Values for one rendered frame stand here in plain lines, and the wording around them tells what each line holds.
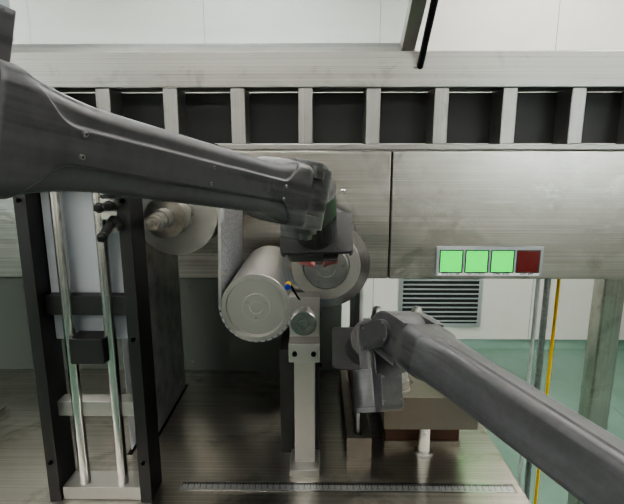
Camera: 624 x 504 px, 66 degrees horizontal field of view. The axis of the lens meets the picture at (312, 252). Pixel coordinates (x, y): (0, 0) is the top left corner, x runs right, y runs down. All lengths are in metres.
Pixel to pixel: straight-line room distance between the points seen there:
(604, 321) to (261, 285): 1.04
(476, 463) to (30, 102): 0.87
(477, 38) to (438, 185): 2.60
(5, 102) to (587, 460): 0.46
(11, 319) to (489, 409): 1.16
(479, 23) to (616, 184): 2.54
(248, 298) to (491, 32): 3.13
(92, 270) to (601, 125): 1.15
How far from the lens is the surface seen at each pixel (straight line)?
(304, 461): 0.90
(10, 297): 1.39
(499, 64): 1.20
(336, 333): 0.79
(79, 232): 0.77
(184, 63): 1.17
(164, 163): 0.32
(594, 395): 1.64
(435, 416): 0.88
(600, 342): 1.58
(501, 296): 3.84
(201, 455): 0.96
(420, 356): 0.58
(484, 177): 1.17
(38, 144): 0.27
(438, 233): 1.16
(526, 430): 0.50
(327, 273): 0.79
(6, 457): 1.08
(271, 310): 0.83
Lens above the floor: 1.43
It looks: 11 degrees down
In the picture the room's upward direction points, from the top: straight up
